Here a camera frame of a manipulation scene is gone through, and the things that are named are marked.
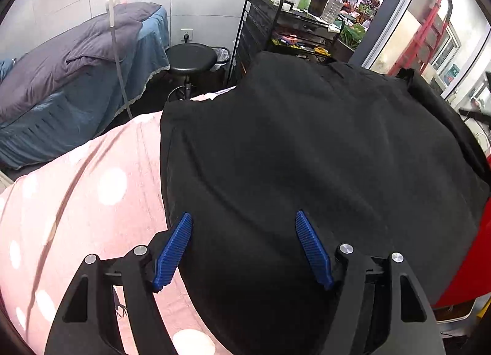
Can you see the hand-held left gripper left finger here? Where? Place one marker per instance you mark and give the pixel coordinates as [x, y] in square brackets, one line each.
[174, 247]

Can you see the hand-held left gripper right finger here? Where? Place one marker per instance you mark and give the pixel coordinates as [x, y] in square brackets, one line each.
[312, 247]

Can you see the black garment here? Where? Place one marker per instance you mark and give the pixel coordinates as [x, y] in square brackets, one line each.
[307, 148]

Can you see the pink polka dot blanket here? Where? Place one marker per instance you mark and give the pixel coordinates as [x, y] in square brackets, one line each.
[76, 224]

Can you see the red smooth object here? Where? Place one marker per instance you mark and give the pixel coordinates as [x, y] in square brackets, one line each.
[464, 263]

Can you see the black round stool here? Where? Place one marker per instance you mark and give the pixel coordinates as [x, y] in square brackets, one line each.
[191, 58]

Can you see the trash bin with white bag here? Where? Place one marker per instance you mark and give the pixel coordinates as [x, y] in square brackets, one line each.
[221, 57]

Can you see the green plant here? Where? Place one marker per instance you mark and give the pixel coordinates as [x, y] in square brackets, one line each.
[351, 35]

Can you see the black metal rack trolley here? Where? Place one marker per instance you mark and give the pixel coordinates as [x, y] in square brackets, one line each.
[257, 21]

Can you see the red ladder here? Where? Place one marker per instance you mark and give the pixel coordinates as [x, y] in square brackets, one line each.
[422, 37]

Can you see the clear plastic bottle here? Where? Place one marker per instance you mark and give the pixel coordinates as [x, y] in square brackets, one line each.
[332, 8]

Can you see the blue crumpled cloth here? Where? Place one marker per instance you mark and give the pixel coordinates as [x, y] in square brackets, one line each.
[5, 68]

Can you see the white lamp pole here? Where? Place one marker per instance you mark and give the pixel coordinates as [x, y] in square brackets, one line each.
[112, 2]

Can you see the white wall socket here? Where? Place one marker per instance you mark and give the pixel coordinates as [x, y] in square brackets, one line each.
[187, 35]

